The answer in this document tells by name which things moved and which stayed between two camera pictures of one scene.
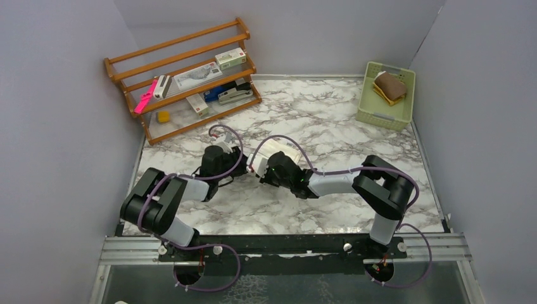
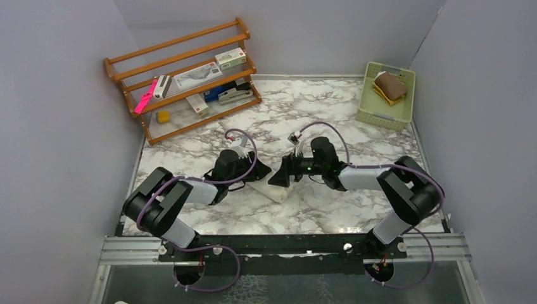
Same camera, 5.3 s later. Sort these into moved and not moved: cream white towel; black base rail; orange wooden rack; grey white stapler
Moved: cream white towel
Not moved: orange wooden rack; black base rail; grey white stapler
